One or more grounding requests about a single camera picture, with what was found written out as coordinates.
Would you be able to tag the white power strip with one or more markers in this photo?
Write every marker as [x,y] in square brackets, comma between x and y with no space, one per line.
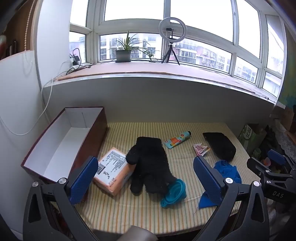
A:
[77,67]

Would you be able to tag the wooden shelf cabinet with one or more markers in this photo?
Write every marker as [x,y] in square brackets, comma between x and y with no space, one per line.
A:
[18,27]

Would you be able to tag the striped table mat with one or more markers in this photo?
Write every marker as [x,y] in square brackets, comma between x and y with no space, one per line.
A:
[185,162]

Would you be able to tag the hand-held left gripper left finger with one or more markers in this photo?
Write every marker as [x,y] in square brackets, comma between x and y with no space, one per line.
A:
[83,179]

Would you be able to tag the orange tissue pack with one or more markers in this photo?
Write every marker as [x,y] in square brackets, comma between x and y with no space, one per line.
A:
[111,166]

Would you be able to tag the white window frame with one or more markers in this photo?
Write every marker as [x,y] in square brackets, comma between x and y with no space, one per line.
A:
[166,14]

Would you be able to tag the grey chair back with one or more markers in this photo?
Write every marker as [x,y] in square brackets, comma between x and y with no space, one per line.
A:
[138,234]

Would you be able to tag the white board panel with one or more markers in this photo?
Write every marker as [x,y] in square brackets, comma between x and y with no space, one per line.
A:
[18,92]

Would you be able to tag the green cardboard box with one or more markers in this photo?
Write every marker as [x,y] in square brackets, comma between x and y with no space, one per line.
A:
[247,136]

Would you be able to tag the blue cloth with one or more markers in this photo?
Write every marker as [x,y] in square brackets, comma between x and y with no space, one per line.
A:
[227,170]

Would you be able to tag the dark red cardboard box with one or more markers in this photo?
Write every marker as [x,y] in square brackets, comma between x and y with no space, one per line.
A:
[69,139]

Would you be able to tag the potted green plant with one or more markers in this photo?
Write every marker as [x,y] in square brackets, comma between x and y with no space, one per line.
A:
[123,56]

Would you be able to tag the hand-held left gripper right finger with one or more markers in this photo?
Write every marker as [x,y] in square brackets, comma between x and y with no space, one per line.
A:
[208,183]

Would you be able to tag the small pink white sachet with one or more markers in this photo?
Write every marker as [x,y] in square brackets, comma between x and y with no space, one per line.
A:
[200,149]

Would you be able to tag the wall poster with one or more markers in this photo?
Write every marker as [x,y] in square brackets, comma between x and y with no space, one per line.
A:
[289,92]

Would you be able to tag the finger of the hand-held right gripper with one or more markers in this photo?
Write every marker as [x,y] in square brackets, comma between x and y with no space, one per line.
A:
[276,156]
[256,165]

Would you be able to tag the black knit glove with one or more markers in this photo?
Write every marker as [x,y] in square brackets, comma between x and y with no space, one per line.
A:
[150,162]

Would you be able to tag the black pouch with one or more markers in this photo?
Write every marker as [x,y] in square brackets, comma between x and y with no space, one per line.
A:
[219,144]

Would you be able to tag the colourful printed tube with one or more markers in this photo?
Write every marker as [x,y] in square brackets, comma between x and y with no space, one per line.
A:
[177,139]

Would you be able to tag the black charger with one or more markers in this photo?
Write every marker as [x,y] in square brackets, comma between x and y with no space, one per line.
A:
[75,60]

